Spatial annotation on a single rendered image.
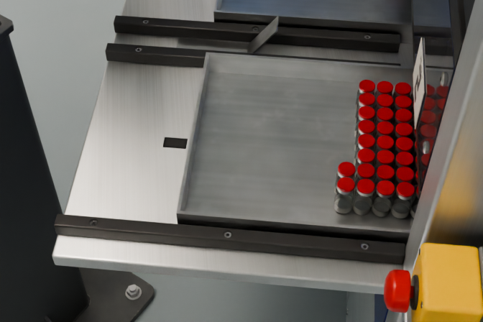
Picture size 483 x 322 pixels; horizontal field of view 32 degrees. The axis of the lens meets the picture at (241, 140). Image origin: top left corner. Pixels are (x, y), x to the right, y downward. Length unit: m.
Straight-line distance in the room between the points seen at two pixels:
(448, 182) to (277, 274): 0.26
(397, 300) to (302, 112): 0.37
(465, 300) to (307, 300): 1.17
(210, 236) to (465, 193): 0.31
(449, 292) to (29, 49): 1.89
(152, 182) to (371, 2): 0.44
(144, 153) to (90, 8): 1.57
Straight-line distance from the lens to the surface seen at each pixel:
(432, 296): 0.78
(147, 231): 0.96
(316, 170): 1.03
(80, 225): 0.98
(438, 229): 0.83
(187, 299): 1.94
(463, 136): 0.72
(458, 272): 0.80
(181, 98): 1.11
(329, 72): 1.12
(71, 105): 2.32
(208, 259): 0.96
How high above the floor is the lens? 1.70
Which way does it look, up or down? 51 degrees down
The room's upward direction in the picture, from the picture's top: straight up
